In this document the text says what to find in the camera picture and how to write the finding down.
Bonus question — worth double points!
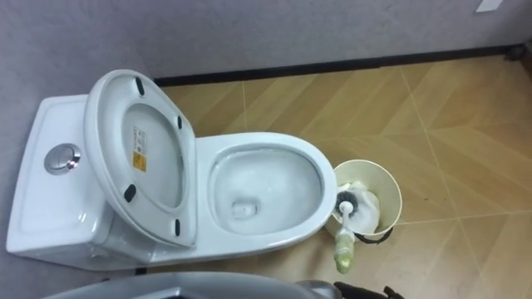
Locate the white ceramic toilet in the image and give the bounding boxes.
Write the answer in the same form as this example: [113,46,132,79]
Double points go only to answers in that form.
[5,94,338,272]

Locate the white bag in bin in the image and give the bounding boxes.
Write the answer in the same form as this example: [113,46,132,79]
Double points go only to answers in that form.
[335,179,382,234]

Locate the cream round waste bin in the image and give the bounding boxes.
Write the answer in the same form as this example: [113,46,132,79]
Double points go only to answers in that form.
[325,159,403,245]

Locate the white toilet seat lid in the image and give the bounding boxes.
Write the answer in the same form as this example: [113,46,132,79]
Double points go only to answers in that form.
[83,69,198,249]

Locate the robot body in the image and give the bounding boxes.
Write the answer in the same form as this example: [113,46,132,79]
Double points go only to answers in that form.
[39,272,342,299]

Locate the toilet brush with green handle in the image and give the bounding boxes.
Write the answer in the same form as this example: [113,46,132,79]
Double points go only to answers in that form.
[334,190,357,275]

